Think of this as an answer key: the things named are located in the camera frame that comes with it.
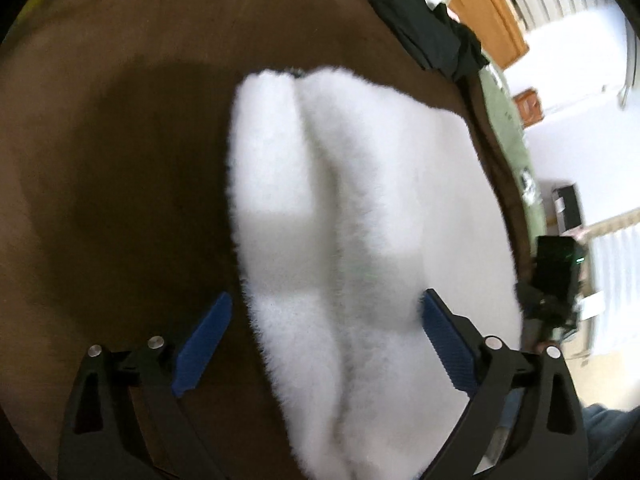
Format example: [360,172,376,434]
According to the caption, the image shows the white fluffy garment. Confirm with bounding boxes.
[226,65,523,480]

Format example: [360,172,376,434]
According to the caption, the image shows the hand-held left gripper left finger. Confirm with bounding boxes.
[58,292,234,480]

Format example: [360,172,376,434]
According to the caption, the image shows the white radiator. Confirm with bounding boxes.
[590,225,640,356]

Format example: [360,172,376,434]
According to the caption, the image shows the black cloth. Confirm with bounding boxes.
[369,0,491,82]

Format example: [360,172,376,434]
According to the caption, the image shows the black box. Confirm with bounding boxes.
[551,184,583,228]

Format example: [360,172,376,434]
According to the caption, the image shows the wooden nightstand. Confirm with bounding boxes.
[512,89,545,126]

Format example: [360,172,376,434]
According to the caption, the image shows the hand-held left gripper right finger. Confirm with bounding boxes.
[419,288,589,480]

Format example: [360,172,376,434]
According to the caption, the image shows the wooden headboard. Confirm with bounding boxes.
[447,0,530,70]

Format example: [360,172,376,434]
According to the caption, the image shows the person's jeans leg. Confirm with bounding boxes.
[582,402,640,480]

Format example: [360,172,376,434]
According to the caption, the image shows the green bed cover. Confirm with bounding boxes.
[477,65,546,221]

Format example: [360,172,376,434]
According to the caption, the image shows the brown bed blanket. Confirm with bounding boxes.
[0,0,536,480]

